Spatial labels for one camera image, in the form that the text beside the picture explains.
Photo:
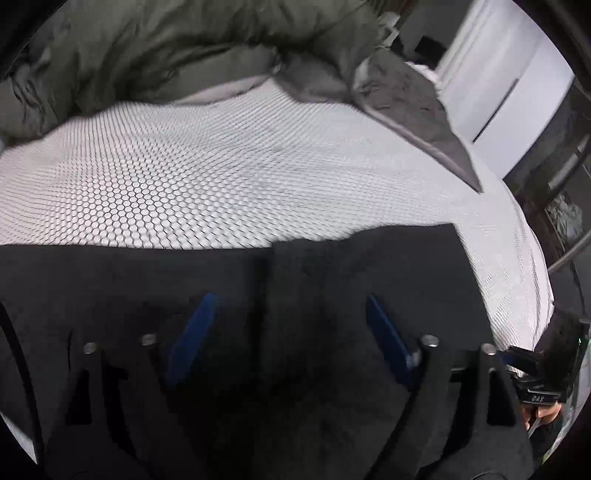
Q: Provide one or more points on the dark shelf unit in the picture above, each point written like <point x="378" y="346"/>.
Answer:
<point x="540" y="178"/>

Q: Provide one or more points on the white honeycomb mattress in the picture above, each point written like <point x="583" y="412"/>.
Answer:
<point x="262" y="167"/>

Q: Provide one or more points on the white wardrobe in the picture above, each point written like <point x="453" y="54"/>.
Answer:
<point x="502" y="80"/>

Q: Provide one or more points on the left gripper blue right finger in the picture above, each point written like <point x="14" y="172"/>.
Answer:
<point x="398" y="352"/>

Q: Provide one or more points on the dark grey duvet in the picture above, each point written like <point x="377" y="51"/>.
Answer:
<point x="82" y="57"/>

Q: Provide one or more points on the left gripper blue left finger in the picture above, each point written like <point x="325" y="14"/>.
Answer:
<point x="187" y="345"/>

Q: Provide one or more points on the black pants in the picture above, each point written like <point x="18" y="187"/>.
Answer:
<point x="289" y="382"/>

